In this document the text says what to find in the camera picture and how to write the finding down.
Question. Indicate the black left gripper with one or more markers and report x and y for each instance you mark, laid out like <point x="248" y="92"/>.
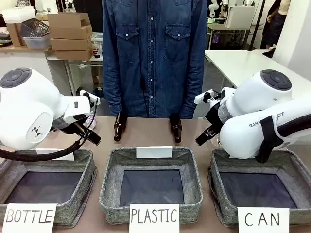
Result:
<point x="69" y="127"/>

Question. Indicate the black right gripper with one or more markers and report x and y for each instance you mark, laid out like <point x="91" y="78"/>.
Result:
<point x="215" y="117"/>

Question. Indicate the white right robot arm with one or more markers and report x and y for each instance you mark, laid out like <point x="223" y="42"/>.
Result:
<point x="252" y="114"/>

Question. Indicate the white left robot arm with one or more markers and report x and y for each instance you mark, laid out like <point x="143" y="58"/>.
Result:
<point x="26" y="111"/>

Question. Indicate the grey fabric bottle basket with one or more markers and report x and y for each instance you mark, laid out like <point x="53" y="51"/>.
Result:
<point x="80" y="167"/>

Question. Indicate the grey fabric plastic basket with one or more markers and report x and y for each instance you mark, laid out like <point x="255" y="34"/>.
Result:
<point x="109" y="174"/>

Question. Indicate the grey fabric can basket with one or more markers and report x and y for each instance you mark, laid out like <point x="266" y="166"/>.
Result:
<point x="291" y="165"/>

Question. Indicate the large white CAN paper sign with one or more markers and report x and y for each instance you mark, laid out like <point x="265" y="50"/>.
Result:
<point x="263" y="219"/>

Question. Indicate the black mesh basket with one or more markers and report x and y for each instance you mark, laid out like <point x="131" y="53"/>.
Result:
<point x="36" y="26"/>

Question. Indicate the crushed pink white plastic bottle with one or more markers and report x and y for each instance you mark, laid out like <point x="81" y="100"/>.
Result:
<point x="92" y="122"/>

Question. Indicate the brown glass bottle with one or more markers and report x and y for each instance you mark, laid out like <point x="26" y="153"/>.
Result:
<point x="120" y="127"/>
<point x="176" y="128"/>

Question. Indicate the small white BOTTLE card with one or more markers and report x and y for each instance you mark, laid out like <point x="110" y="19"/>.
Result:
<point x="60" y="156"/>

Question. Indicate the small white PLASTIC card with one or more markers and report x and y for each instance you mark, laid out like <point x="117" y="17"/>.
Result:
<point x="154" y="152"/>

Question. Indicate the white table under boxes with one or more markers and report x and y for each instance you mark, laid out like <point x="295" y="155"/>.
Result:
<point x="73" y="63"/>

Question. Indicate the white side table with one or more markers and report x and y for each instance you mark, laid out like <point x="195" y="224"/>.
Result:
<point x="243" y="63"/>

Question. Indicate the flat cardboard box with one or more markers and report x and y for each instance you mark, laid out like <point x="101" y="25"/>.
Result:
<point x="70" y="44"/>
<point x="74" y="54"/>
<point x="70" y="32"/>

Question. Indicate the person in denim shirt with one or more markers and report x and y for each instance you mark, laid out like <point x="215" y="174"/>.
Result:
<point x="155" y="55"/>

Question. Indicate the large white PLASTIC paper sign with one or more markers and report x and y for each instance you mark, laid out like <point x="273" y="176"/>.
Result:
<point x="154" y="217"/>

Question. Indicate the large white BOTTLE paper sign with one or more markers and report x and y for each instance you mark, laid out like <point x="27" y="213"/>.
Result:
<point x="29" y="217"/>

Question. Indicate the clear plastic container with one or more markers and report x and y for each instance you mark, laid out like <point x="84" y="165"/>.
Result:
<point x="37" y="41"/>

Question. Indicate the open cardboard box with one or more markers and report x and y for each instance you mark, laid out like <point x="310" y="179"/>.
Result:
<point x="70" y="19"/>

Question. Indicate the black tripod pole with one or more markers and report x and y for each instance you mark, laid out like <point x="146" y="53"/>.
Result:
<point x="256" y="24"/>

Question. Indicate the white background box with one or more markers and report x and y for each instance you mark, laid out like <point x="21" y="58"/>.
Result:
<point x="239" y="17"/>

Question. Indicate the small cardboard box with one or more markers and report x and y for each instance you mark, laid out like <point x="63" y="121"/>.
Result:
<point x="14" y="34"/>

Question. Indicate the background standing person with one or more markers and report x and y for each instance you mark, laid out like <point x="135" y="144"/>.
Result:
<point x="274" y="24"/>

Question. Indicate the white foam box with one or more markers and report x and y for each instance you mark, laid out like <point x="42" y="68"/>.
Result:
<point x="17" y="13"/>

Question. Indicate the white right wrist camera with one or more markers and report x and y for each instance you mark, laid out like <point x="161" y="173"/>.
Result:
<point x="205" y="96"/>

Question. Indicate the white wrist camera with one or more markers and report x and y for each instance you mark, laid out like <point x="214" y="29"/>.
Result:
<point x="85" y="95"/>
<point x="205" y="96"/>

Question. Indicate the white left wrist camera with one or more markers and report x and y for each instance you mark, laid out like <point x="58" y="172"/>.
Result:
<point x="85" y="95"/>

